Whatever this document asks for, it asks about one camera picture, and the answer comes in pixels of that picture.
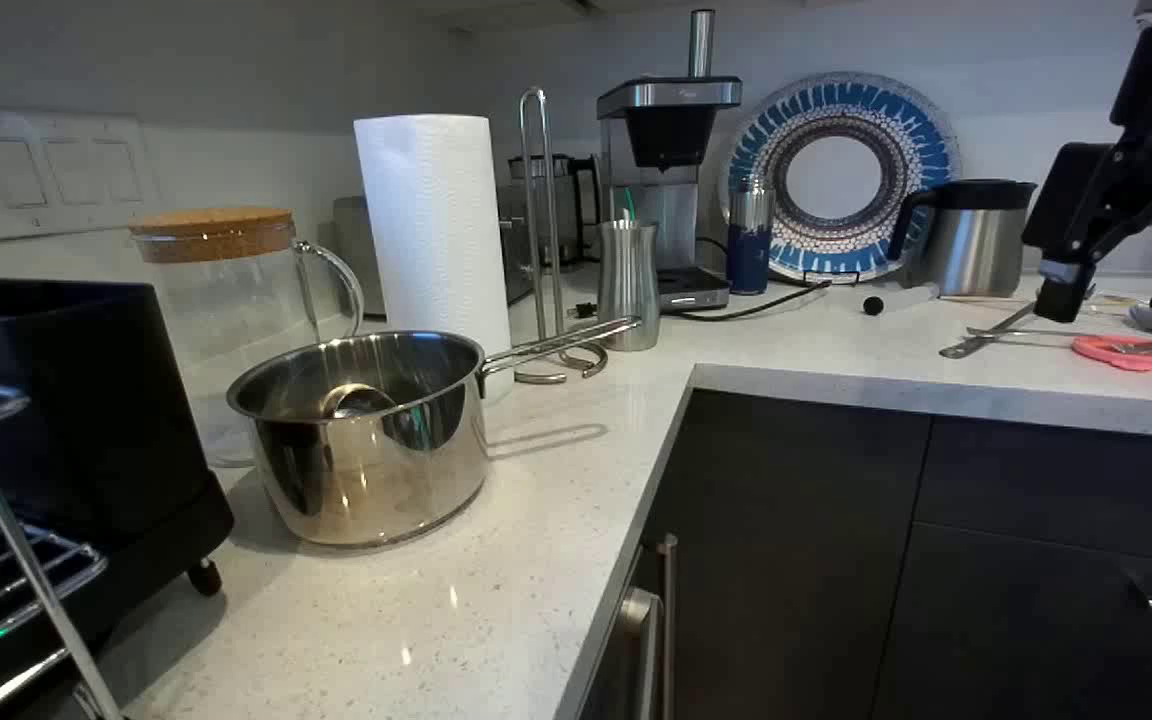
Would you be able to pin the long steel serving fork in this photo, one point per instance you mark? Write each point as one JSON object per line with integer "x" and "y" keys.
{"x": 1003, "y": 324}

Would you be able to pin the steel canister with black rim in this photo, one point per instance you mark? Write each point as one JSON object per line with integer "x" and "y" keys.
{"x": 983, "y": 244}

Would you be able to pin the blue patterned decorative plate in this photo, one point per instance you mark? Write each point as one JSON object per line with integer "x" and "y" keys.
{"x": 916, "y": 145}

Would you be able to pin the dark blue bottle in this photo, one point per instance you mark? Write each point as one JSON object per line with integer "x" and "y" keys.
{"x": 750, "y": 253}

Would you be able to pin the steel and black coffee maker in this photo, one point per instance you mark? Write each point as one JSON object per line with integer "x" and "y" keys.
{"x": 664, "y": 134}

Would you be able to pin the small steel shaker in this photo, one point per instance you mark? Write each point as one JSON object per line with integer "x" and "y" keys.
{"x": 628, "y": 283}

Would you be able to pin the chrome loop stand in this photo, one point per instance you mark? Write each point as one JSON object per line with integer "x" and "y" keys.
{"x": 553, "y": 240}

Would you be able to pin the white paper towel roll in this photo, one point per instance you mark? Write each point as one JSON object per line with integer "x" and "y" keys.
{"x": 428, "y": 224}

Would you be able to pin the stainless steel saucepan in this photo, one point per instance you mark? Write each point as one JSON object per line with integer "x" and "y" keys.
{"x": 378, "y": 481}

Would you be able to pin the glass jar with cork lid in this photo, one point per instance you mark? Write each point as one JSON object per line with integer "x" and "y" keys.
{"x": 220, "y": 306}

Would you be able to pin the black toaster oven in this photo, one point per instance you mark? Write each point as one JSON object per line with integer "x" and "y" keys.
{"x": 81, "y": 424}

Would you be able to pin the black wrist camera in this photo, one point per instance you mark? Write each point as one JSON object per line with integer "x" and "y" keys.
{"x": 1060, "y": 195}

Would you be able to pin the white wall switch plate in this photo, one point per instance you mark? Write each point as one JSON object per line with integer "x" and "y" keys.
{"x": 50, "y": 174}

